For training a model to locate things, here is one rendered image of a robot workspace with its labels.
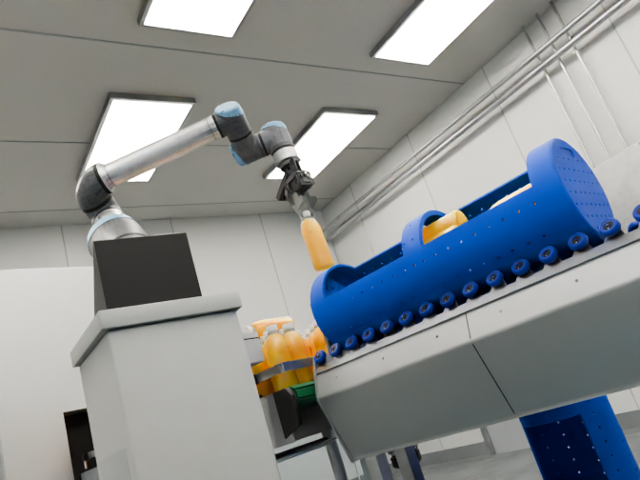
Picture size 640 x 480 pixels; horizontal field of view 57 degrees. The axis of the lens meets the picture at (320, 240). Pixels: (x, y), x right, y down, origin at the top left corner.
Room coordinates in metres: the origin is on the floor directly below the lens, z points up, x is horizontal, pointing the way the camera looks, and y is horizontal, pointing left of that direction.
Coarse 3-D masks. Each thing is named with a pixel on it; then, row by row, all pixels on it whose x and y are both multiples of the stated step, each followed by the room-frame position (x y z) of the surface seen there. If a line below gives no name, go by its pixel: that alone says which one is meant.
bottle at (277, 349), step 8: (272, 336) 1.93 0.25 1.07; (280, 336) 1.93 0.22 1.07; (272, 344) 1.92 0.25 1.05; (280, 344) 1.92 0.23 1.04; (272, 352) 1.92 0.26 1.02; (280, 352) 1.92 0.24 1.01; (288, 352) 1.94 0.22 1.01; (272, 360) 1.92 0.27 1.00; (280, 360) 1.92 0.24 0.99; (288, 360) 1.93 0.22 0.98; (280, 376) 1.92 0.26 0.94; (288, 376) 1.92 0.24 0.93; (296, 376) 1.95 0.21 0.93; (280, 384) 1.92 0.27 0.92; (288, 384) 1.92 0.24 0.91; (296, 384) 1.94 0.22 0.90
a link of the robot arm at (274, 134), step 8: (264, 128) 1.91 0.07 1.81; (272, 128) 1.90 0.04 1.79; (280, 128) 1.90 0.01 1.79; (264, 136) 1.90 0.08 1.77; (272, 136) 1.90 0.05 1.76; (280, 136) 1.90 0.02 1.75; (288, 136) 1.91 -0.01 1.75; (264, 144) 1.90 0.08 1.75; (272, 144) 1.90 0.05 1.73; (280, 144) 1.90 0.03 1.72; (288, 144) 1.90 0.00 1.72; (272, 152) 1.92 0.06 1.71
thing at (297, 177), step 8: (288, 160) 1.91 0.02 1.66; (296, 160) 1.90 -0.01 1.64; (280, 168) 1.93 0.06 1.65; (288, 168) 1.93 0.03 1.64; (296, 168) 1.89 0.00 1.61; (296, 176) 1.88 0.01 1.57; (304, 176) 1.91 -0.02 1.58; (288, 184) 1.92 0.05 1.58; (296, 184) 1.89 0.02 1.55; (304, 184) 1.90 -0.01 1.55; (312, 184) 1.93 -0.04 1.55
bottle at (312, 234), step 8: (304, 216) 1.94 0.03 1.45; (304, 224) 1.93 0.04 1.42; (312, 224) 1.93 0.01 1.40; (304, 232) 1.93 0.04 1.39; (312, 232) 1.92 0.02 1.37; (320, 232) 1.94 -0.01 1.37; (304, 240) 1.95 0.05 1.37; (312, 240) 1.92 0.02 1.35; (320, 240) 1.93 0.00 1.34; (312, 248) 1.93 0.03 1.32; (320, 248) 1.93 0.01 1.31; (328, 248) 1.95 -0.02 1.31; (312, 256) 1.94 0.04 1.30; (320, 256) 1.93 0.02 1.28; (328, 256) 1.93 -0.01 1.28; (312, 264) 1.96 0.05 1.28; (320, 264) 1.93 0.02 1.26; (328, 264) 1.93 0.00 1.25
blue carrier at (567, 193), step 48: (528, 192) 1.33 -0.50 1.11; (576, 192) 1.32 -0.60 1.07; (432, 240) 1.51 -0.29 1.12; (480, 240) 1.43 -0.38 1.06; (528, 240) 1.38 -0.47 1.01; (336, 288) 1.95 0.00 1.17; (384, 288) 1.65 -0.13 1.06; (432, 288) 1.58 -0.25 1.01; (480, 288) 1.55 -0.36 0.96; (336, 336) 1.85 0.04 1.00
